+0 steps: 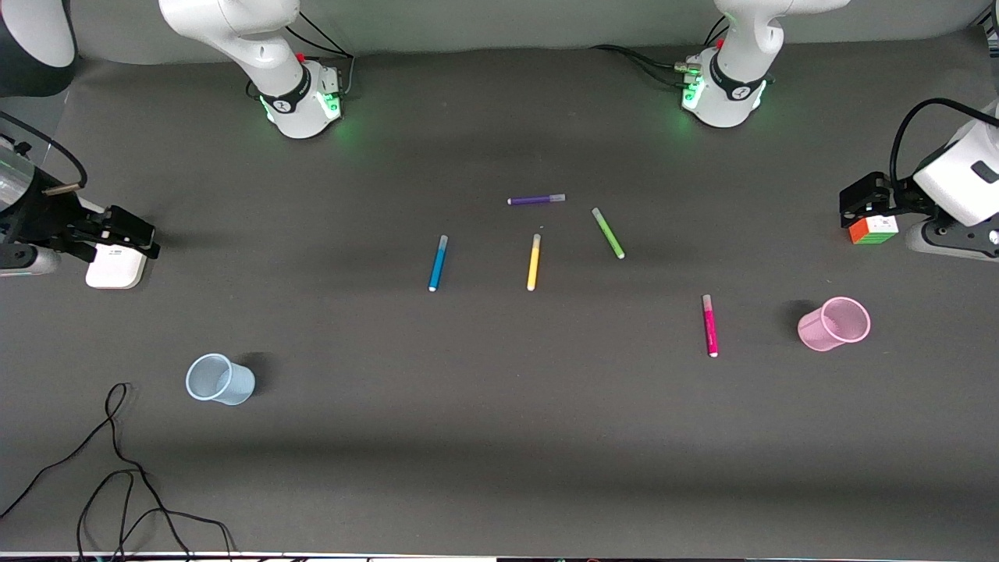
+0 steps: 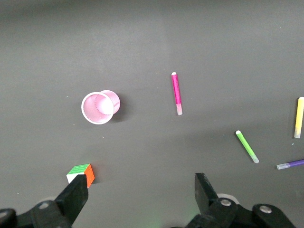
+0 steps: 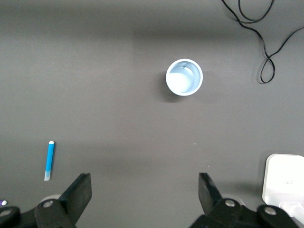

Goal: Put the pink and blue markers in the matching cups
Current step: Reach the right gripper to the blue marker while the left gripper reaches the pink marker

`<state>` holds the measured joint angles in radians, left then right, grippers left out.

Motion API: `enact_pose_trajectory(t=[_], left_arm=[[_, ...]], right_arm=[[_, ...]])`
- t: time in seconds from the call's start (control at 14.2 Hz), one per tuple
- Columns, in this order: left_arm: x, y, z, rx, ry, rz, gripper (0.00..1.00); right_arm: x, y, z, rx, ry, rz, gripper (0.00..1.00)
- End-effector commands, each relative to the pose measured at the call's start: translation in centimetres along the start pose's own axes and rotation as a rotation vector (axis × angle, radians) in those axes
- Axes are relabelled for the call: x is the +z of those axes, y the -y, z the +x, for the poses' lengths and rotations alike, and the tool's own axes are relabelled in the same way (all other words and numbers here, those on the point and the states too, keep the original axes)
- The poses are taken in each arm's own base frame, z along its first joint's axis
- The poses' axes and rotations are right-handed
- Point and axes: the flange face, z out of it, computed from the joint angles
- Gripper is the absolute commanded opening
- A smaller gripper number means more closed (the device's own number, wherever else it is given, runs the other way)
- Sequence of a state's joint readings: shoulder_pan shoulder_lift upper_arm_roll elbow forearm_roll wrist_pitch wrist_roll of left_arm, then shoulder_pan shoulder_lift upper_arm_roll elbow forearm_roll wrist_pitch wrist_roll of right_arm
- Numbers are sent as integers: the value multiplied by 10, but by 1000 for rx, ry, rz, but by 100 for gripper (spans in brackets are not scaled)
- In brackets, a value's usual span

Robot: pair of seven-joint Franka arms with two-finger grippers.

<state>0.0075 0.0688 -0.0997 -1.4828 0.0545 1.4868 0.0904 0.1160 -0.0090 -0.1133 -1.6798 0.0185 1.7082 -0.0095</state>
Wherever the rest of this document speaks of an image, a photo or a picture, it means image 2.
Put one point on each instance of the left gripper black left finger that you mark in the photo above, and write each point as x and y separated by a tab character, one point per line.
73	197

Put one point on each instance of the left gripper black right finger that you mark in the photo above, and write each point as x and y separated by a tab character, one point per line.
206	197

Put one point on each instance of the pink marker with clear cap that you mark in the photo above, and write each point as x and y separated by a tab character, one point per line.
176	92

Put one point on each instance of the multicoloured puzzle cube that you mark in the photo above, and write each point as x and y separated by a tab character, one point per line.
89	173

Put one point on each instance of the green marker with clear cap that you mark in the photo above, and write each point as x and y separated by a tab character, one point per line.
246	145

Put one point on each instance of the pink translucent plastic cup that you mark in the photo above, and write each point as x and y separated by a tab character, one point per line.
97	109

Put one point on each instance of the purple marker with clear cap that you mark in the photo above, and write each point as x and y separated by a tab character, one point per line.
294	164

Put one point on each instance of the yellow marker with clear cap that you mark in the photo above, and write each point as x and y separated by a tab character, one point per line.
299	116

